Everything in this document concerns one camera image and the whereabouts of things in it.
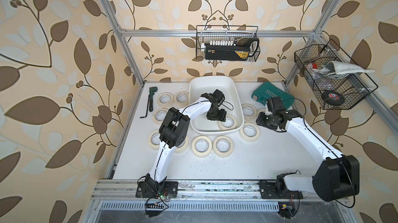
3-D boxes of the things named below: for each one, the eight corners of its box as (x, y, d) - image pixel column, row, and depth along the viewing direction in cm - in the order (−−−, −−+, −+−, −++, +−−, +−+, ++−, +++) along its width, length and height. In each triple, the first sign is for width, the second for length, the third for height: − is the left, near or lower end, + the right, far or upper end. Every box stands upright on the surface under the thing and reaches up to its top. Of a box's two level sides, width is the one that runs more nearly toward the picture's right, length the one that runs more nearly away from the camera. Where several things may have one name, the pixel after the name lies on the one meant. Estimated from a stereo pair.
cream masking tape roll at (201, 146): (191, 157, 87) (190, 155, 84) (192, 137, 94) (192, 135, 91) (212, 157, 87) (212, 155, 84) (211, 137, 94) (211, 135, 91)
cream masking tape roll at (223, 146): (213, 157, 86) (213, 155, 84) (212, 138, 94) (213, 136, 91) (233, 157, 86) (234, 155, 84) (231, 138, 94) (232, 136, 91)
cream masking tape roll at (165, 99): (156, 107, 108) (155, 105, 106) (159, 95, 116) (158, 92, 113) (172, 107, 108) (171, 105, 106) (174, 95, 116) (173, 92, 113)
